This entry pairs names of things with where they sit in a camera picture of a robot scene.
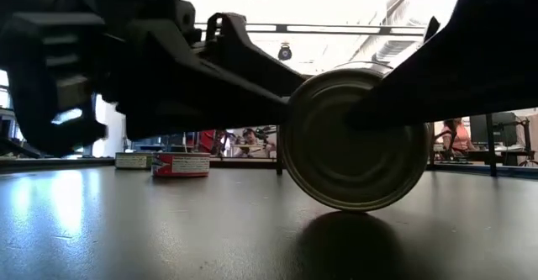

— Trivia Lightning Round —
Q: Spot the person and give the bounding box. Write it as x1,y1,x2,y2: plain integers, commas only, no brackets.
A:
235,127,277,159
440,118,478,153

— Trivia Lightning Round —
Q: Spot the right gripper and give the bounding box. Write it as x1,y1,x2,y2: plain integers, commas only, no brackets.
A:
346,0,538,129

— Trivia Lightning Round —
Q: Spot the background desk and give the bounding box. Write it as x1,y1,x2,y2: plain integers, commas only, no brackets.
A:
435,143,537,167

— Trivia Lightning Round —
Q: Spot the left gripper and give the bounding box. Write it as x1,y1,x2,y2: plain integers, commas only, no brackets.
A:
0,13,127,157

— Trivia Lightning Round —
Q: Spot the tin can white green label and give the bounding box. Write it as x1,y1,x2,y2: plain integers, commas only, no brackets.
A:
278,67,432,213
114,151,154,171

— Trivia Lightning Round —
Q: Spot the round black camera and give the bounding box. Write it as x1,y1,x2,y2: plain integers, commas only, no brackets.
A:
277,42,294,61

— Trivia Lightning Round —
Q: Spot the red background object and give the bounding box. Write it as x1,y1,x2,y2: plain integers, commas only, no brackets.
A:
197,129,218,155

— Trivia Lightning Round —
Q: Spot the black aluminium frame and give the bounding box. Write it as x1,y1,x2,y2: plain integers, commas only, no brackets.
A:
0,21,538,180

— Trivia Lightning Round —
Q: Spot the tin can red label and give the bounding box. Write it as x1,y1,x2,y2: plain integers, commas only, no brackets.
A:
151,151,211,178

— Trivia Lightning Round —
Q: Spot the black background monitor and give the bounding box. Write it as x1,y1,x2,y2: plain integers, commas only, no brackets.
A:
469,111,519,146

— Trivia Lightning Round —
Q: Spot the black table mat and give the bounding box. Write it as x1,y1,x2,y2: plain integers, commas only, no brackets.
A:
0,164,538,280

